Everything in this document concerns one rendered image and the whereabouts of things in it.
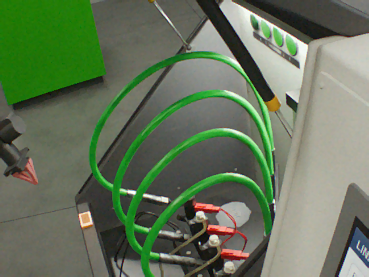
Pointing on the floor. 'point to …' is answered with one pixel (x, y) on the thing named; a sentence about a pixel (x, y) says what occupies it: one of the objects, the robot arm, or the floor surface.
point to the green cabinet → (47, 49)
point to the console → (322, 155)
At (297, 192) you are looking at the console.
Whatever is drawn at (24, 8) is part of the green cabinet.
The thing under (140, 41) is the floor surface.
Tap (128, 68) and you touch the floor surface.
